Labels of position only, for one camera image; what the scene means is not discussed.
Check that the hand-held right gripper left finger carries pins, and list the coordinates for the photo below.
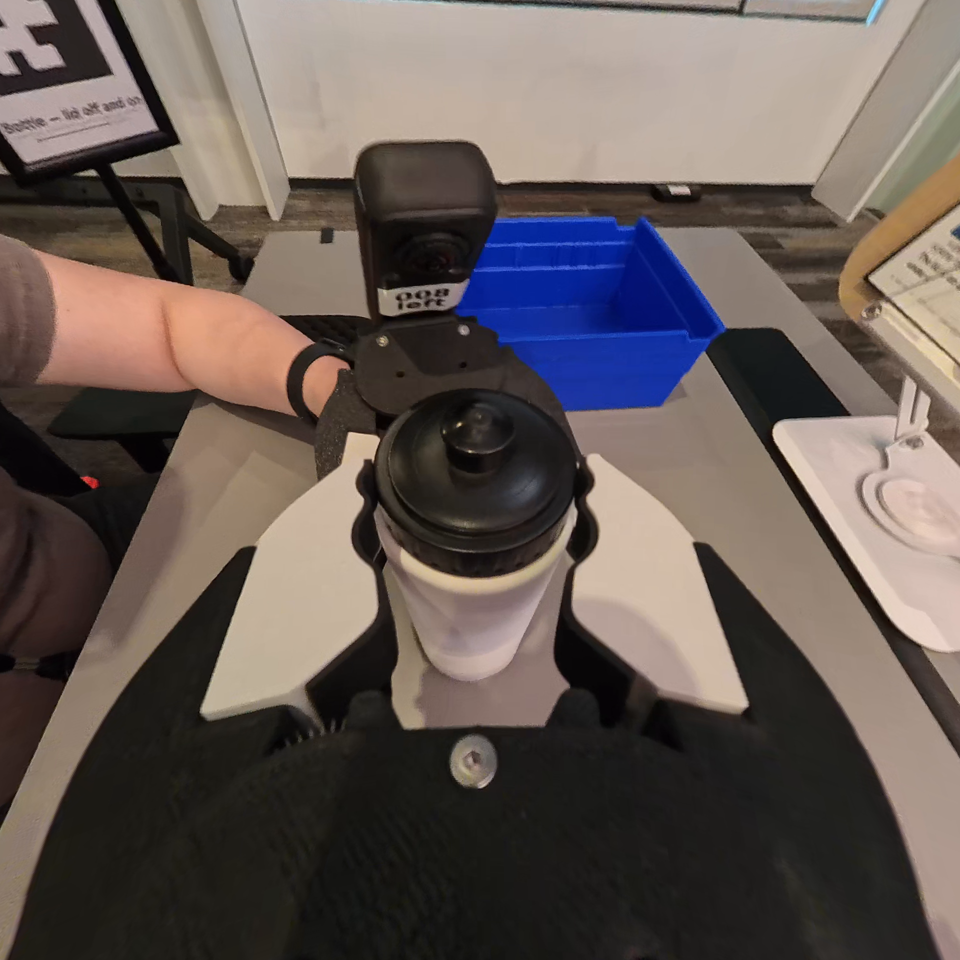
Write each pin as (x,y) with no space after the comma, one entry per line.
(292,607)

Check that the white plastic bottle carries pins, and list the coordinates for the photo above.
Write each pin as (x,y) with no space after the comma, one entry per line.
(472,622)

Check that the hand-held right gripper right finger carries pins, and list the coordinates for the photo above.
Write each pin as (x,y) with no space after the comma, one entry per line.
(652,607)

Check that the instruction board on white stand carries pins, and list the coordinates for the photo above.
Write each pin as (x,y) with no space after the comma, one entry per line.
(825,480)

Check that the black framed sign stand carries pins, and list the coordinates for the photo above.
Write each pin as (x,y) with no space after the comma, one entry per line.
(67,127)

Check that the black wrist band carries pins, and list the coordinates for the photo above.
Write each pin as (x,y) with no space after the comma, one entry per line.
(296,382)

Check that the blue plastic bin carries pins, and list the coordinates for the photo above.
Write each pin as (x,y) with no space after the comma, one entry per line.
(600,330)

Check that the black rectangular table pad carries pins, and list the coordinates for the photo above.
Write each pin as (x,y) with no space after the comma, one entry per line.
(780,375)

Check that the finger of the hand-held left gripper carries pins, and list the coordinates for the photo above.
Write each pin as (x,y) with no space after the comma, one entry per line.
(409,675)

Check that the black bottle lid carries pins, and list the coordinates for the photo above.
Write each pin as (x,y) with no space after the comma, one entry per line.
(472,510)

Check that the person's left hand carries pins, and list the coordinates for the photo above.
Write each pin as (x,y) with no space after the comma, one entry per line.
(322,386)

